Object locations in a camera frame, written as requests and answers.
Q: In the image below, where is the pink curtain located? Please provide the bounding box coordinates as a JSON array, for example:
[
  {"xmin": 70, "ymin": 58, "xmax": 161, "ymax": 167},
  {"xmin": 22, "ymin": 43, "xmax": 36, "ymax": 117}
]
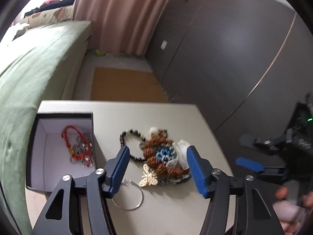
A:
[{"xmin": 73, "ymin": 0, "xmax": 176, "ymax": 55}]

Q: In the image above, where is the white sheer pouch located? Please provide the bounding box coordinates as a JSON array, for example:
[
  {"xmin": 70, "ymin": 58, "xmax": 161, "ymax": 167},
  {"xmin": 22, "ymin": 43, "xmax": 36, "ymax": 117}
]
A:
[{"xmin": 172, "ymin": 139, "xmax": 191, "ymax": 170}]

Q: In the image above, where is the black bead bracelet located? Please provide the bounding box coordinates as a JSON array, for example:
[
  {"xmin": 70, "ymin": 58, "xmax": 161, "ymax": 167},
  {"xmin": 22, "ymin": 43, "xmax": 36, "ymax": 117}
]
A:
[{"xmin": 120, "ymin": 128, "xmax": 149, "ymax": 162}]

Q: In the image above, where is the red and black clothes pile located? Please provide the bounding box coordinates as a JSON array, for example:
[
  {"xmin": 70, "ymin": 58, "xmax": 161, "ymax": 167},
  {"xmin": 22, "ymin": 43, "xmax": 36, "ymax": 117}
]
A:
[{"xmin": 24, "ymin": 0, "xmax": 77, "ymax": 15}]

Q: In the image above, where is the gold butterfly brooch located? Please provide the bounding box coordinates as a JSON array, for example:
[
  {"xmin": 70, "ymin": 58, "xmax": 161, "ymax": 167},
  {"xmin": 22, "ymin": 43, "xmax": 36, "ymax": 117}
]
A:
[{"xmin": 139, "ymin": 164, "xmax": 159, "ymax": 187}]

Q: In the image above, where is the grey wardrobe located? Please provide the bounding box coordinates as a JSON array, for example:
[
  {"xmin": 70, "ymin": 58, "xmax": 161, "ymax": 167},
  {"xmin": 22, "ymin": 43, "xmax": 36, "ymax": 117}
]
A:
[{"xmin": 147, "ymin": 0, "xmax": 313, "ymax": 152}]

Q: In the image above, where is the black box with white interior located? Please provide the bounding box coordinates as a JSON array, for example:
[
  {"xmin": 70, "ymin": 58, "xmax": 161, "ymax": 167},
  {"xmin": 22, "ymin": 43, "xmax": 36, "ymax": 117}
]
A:
[{"xmin": 26, "ymin": 113, "xmax": 98, "ymax": 193}]

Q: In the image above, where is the silver hoop bangle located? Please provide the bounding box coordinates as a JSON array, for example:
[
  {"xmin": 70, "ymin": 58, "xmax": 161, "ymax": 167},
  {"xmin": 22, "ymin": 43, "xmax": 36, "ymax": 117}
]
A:
[{"xmin": 111, "ymin": 179, "xmax": 144, "ymax": 211}]

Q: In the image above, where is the floral pillow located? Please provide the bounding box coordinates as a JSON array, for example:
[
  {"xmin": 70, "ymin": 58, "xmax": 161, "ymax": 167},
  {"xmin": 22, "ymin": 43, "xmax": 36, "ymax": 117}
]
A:
[{"xmin": 24, "ymin": 5, "xmax": 75, "ymax": 26}]

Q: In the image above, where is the beige bed base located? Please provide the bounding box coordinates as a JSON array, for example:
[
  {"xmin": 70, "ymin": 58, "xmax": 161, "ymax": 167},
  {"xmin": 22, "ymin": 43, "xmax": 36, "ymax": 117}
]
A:
[{"xmin": 61, "ymin": 37, "xmax": 93, "ymax": 101}]

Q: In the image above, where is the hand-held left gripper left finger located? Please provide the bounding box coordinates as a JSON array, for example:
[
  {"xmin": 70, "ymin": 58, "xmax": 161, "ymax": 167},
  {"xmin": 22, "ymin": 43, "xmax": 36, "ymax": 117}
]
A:
[{"xmin": 32, "ymin": 145, "xmax": 130, "ymax": 235}]

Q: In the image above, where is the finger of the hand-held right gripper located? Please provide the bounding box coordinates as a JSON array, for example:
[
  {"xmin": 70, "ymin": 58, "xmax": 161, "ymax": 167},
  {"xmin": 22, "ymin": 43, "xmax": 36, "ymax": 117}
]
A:
[
  {"xmin": 240, "ymin": 134, "xmax": 294, "ymax": 155},
  {"xmin": 235, "ymin": 157, "xmax": 290, "ymax": 185}
]

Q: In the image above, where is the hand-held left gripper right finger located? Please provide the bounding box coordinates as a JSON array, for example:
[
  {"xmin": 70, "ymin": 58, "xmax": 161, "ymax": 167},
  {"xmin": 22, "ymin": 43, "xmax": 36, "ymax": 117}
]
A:
[{"xmin": 186, "ymin": 145, "xmax": 285, "ymax": 235}]

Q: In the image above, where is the blue bead jewelry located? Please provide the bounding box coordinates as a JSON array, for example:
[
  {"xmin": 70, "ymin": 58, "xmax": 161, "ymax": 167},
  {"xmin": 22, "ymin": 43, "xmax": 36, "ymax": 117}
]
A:
[{"xmin": 155, "ymin": 146, "xmax": 176, "ymax": 164}]

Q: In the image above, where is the silver chain bracelet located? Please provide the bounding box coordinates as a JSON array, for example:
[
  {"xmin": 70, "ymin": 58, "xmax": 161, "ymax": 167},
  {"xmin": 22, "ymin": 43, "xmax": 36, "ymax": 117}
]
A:
[{"xmin": 70, "ymin": 132, "xmax": 94, "ymax": 168}]

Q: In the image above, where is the brown seed bead bracelet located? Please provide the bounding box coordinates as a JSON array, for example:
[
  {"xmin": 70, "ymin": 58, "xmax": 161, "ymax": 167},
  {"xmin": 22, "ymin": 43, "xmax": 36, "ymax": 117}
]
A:
[{"xmin": 142, "ymin": 127, "xmax": 189, "ymax": 179}]

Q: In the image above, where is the dark metal chain jewelry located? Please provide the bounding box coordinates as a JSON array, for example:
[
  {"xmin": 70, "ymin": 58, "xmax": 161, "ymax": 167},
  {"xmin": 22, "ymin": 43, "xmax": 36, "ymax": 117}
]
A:
[{"xmin": 160, "ymin": 174, "xmax": 192, "ymax": 185}]

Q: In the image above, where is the person's right hand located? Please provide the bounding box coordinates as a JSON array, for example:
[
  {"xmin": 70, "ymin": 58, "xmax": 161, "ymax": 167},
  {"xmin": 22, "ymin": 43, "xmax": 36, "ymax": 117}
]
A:
[{"xmin": 273, "ymin": 186, "xmax": 313, "ymax": 233}]

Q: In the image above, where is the red woven bracelet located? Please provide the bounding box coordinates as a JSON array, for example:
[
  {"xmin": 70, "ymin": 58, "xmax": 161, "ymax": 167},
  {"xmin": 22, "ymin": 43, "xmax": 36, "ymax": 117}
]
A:
[{"xmin": 61, "ymin": 126, "xmax": 94, "ymax": 163}]

